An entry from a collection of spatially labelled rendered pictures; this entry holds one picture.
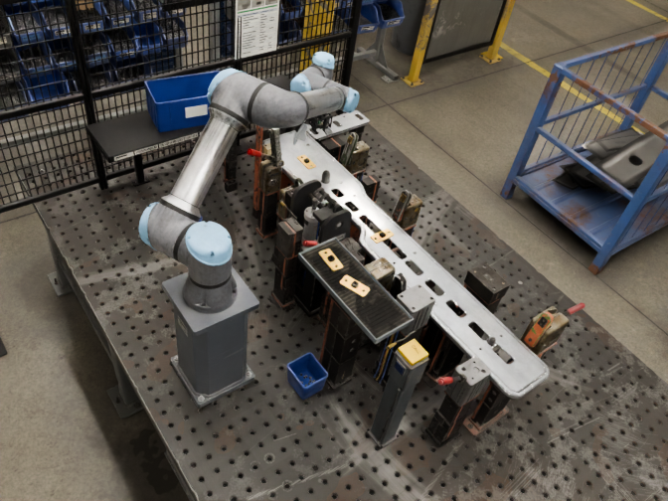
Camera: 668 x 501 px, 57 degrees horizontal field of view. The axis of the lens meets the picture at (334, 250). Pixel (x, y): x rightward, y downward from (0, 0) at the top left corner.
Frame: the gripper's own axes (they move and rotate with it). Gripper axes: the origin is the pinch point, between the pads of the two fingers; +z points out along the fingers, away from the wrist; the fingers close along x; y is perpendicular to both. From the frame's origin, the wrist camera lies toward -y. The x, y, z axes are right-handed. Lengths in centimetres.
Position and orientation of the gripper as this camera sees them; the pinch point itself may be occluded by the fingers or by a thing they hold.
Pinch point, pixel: (309, 138)
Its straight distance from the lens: 235.7
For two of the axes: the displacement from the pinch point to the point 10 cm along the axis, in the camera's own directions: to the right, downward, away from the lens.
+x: 8.0, -3.6, 4.9
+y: 5.9, 6.4, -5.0
